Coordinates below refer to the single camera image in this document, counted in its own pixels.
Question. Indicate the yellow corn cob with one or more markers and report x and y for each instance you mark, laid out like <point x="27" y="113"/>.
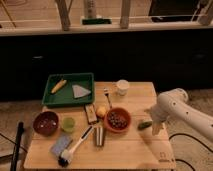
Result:
<point x="59" y="85"/>

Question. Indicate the dark red bowl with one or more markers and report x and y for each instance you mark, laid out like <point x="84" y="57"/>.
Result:
<point x="46" y="123"/>

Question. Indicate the metal fork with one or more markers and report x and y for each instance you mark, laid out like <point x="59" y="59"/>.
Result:
<point x="106" y="93"/>

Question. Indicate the green pepper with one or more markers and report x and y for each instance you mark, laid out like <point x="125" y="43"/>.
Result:
<point x="144" y="125"/>

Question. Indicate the metal cup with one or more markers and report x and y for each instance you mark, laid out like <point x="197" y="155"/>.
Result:
<point x="99" y="136"/>

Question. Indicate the blue sponge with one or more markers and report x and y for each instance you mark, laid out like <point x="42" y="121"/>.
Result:
<point x="61" y="144"/>

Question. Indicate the white dish brush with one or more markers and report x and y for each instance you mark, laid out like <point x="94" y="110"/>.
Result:
<point x="66" y="156"/>

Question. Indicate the yellow lemon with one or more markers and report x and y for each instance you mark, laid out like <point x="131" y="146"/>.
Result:
<point x="101" y="111"/>

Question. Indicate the green plastic tray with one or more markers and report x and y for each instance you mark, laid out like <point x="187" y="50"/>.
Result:
<point x="64" y="97"/>

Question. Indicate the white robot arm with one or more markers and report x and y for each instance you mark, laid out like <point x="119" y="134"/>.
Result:
<point x="174" y="103"/>

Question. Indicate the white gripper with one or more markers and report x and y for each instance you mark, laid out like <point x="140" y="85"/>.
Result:
<point x="157" y="120"/>

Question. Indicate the green small cup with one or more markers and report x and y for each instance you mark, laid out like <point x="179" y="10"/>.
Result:
<point x="68" y="124"/>

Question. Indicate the black pole stand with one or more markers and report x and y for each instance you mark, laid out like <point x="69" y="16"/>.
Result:
<point x="15" y="155"/>

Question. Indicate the orange bowl with berries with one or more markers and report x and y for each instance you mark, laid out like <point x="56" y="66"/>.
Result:
<point x="117" y="120"/>

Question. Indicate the brown rectangular block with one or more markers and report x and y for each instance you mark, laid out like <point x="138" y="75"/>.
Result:
<point x="91" y="115"/>

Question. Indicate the white cup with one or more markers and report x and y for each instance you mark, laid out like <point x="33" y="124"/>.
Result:
<point x="122" y="87"/>

